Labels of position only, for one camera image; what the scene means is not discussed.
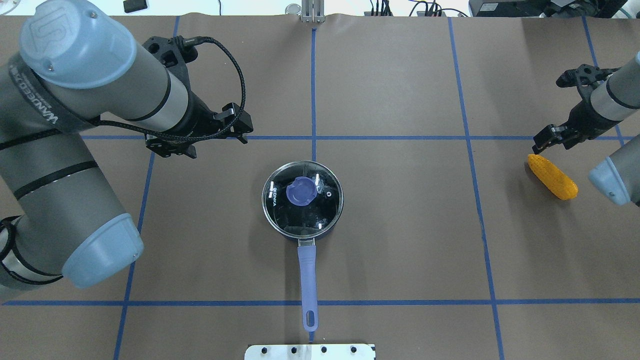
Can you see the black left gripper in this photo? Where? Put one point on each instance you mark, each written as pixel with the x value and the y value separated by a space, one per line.
pixel 199 116

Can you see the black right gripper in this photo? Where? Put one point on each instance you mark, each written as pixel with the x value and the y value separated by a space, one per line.
pixel 580 120

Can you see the yellow corn cob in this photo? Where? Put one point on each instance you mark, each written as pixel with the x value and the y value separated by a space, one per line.
pixel 555 180

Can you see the glass pot lid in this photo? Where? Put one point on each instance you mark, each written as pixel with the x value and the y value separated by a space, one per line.
pixel 303 200

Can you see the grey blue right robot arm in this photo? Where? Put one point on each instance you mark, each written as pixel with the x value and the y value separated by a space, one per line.
pixel 608 96

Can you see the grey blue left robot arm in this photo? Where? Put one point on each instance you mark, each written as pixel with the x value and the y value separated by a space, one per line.
pixel 77 69

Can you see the dark blue pot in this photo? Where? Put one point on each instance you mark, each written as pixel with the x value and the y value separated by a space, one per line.
pixel 306 255

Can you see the small black square pad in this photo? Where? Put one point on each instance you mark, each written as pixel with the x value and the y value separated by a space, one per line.
pixel 132 6

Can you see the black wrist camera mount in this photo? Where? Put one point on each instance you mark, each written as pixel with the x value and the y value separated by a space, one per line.
pixel 174 54

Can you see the aluminium frame post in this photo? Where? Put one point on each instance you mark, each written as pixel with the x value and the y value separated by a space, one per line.
pixel 313 11

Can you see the white camera stand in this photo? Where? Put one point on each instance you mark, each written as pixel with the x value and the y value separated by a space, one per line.
pixel 332 351

